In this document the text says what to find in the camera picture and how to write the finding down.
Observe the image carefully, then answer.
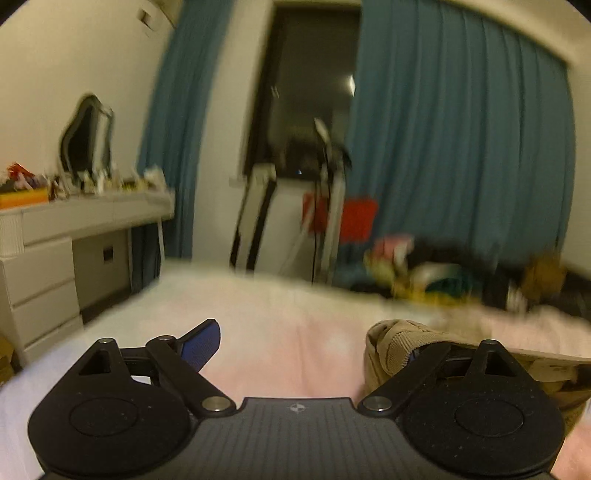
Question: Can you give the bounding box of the blue curtain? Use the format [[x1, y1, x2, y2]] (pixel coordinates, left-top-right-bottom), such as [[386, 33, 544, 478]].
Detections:
[[346, 1, 575, 264], [136, 0, 235, 259]]

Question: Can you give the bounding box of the blue curtain left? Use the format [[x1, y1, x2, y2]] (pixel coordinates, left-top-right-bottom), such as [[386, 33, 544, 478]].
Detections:
[[136, 0, 235, 259]]

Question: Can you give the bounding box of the pile of mixed clothes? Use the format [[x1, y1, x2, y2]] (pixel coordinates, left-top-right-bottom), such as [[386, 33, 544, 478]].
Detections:
[[363, 235, 528, 312]]

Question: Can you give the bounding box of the white dressing table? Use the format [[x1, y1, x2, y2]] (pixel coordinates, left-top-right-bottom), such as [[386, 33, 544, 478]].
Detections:
[[1, 190, 174, 367]]

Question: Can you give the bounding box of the tissue box on table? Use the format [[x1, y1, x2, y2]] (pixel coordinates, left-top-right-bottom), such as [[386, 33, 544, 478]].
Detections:
[[141, 166, 167, 191]]

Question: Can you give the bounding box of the wavy black frame mirror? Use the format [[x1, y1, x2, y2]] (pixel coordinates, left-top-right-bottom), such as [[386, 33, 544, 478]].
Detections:
[[59, 93, 114, 177]]

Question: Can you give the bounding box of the blue curtain right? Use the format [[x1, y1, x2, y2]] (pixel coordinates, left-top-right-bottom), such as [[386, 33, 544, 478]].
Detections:
[[346, 1, 575, 264]]

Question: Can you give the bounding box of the pastel tie-dye duvet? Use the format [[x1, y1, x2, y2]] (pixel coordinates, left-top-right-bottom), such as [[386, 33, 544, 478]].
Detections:
[[1, 262, 590, 479]]

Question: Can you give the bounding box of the tan printed t-shirt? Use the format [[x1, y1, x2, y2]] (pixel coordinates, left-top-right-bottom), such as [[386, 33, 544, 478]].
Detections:
[[363, 320, 590, 431]]

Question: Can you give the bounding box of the garment steamer stand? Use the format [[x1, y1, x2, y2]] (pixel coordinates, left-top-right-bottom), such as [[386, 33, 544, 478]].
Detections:
[[280, 117, 355, 285]]

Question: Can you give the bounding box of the red cloth bag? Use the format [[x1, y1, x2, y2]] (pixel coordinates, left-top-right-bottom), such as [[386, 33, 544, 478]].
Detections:
[[301, 192, 379, 244]]

